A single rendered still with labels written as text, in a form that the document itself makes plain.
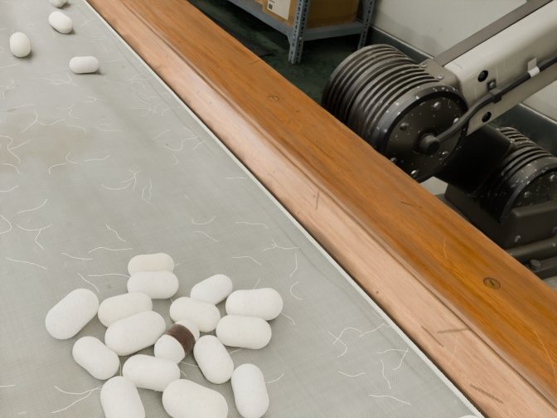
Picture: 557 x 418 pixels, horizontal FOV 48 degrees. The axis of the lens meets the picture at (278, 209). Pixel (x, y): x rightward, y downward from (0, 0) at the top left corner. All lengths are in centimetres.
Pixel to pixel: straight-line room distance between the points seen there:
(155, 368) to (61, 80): 42
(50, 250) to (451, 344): 28
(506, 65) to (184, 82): 35
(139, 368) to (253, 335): 7
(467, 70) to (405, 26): 221
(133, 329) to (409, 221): 24
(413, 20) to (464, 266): 246
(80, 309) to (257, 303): 11
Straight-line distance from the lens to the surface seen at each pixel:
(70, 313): 40
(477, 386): 42
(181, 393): 36
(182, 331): 39
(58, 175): 56
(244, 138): 60
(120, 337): 39
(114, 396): 36
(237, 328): 40
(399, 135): 68
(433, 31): 283
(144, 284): 42
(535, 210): 95
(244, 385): 37
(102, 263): 46
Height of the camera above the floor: 104
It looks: 35 degrees down
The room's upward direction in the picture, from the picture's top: 10 degrees clockwise
